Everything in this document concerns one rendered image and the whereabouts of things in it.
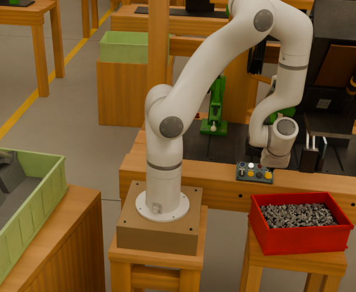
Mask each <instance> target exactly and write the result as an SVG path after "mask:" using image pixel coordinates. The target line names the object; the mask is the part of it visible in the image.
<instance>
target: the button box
mask: <svg viewBox="0 0 356 292"><path fill-rule="evenodd" d="M240 163H241V162H237V166H236V180H239V181H250V182H256V183H267V184H273V173H274V171H273V172H270V173H271V179H266V178H265V173H267V172H269V170H268V169H267V168H266V167H264V166H262V168H260V169H259V168H258V167H257V165H258V164H260V163H252V164H253V165H254V166H253V167H249V164H250V163H248V162H244V163H245V166H244V167H242V166H240ZM240 170H244V171H245V175H244V176H240V175H239V171H240ZM249 171H252V172H253V173H254V175H253V176H252V177H249V176H248V172H249ZM257 172H261V173H262V177H261V178H258V177H257V176H256V174H257Z"/></svg>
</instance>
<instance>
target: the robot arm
mask: <svg viewBox="0 0 356 292"><path fill-rule="evenodd" d="M228 10H229V13H230V15H231V16H232V18H233V20H232V21H231V22H229V23H228V24H227V25H225V26H224V27H222V28H221V29H219V30H218V31H216V32H214V33H213V34H211V35H210V36H209V37H208V38H206V39H205V40H204V42H203V43H202V44H201V45H200V46H199V47H198V49H197V50H196V51H195V52H194V54H193V55H192V56H191V58H190V59H189V61H188V62H187V64H186V66H185V67H184V69H183V70H182V72H181V74H180V76H179V78H178V80H177V82H176V84H175V85H174V87H172V86H170V85H167V84H160V85H156V86H154V87H153V88H151V90H150V91H149V92H148V94H147V96H146V100H145V131H146V191H144V192H142V193H141V194H139V195H138V197H137V199H136V201H135V207H136V209H137V212H138V213H139V214H140V215H141V216H143V217H144V218H146V219H148V220H151V221H155V222H172V221H176V220H179V219H180V218H182V217H184V216H185V215H186V214H187V212H188V211H189V200H188V198H187V197H186V196H185V195H184V194H183V193H182V192H181V176H182V160H183V140H182V135H183V134H184V133H185V132H186V131H187V130H188V128H189V126H190V125H191V123H192V122H193V120H194V118H195V116H196V114H197V112H198V110H199V108H200V106H201V104H202V102H203V100H204V98H205V96H206V94H207V92H208V90H209V88H210V87H211V85H212V84H213V82H214V81H215V80H216V79H217V77H218V76H219V75H220V73H221V72H222V71H223V70H224V69H225V68H226V67H227V65H228V64H229V63H230V62H231V61H232V60H233V59H235V58H236V57H237V56H238V55H239V54H241V53H242V52H244V51H246V50H248V49H249V48H251V47H253V46H255V45H257V44H258V43H259V42H261V41H262V40H263V39H264V38H265V37H266V36H267V35H270V36H272V37H274V38H276V39H278V40H279V41H280V42H281V46H280V55H279V60H278V69H277V79H276V88H275V91H274V93H273V94H271V95H270V96H268V97H266V98H265V99H264V100H263V101H261V102H260V103H259V104H258V105H257V106H256V108H255V109H254V111H253V113H252V115H251V118H250V121H249V129H248V142H249V144H250V145H251V146H253V147H261V148H264V149H263V151H262V153H261V157H260V158H259V162H260V165H262V166H264V167H267V169H268V170H269V172H273V170H275V169H276V168H282V169H284V168H286V167H288V164H289V160H290V156H291V152H290V151H291V148H292V146H293V143H294V141H295V138H296V136H297V134H298V131H299V127H298V124H297V123H296V122H295V121H294V120H293V119H291V118H288V117H281V118H278V119H277V120H275V122H274V123H273V125H263V122H264V120H265V119H266V118H267V117H268V116H269V115H270V114H272V113H274V112H276V111H278V110H281V109H284V108H289V107H294V106H296V105H298V104H299V103H300V102H301V100H302V97H303V91H304V84H305V80H306V74H307V68H308V64H309V58H310V51H311V44H312V40H313V25H312V22H311V20H310V18H309V17H308V16H307V15H306V14H305V13H303V12H302V11H300V10H299V9H297V8H295V7H293V6H290V5H288V4H286V3H284V2H282V1H280V0H228Z"/></svg>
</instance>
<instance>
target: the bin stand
mask: <svg viewBox="0 0 356 292"><path fill-rule="evenodd" d="M263 267H265V268H274V269H283V270H289V271H298V272H307V273H308V274H307V279H306V283H305V286H304V290H303V292H337V291H338V288H339V284H340V281H341V278H342V277H344V275H345V272H346V269H347V261H346V257H345V255H344V252H343V251H336V252H326V253H306V254H287V255H269V256H264V255H263V252H262V250H261V248H260V245H259V243H258V241H257V238H256V236H255V234H254V231H253V229H252V227H251V224H250V222H249V218H248V231H247V239H246V244H245V251H244V258H243V266H242V271H241V278H240V285H239V290H238V292H259V286H260V280H261V276H262V270H263ZM322 276H323V278H322ZM321 281H322V282H321ZM320 285H321V286H320ZM319 289H320V290H319Z"/></svg>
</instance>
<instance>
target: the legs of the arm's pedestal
mask: <svg viewBox="0 0 356 292"><path fill-rule="evenodd" d="M110 265H111V292H145V289H152V290H162V291H172V292H199V286H200V274H201V271H197V270H192V269H182V268H180V270H175V269H165V268H155V267H146V266H145V264H135V263H129V262H119V261H110Z"/></svg>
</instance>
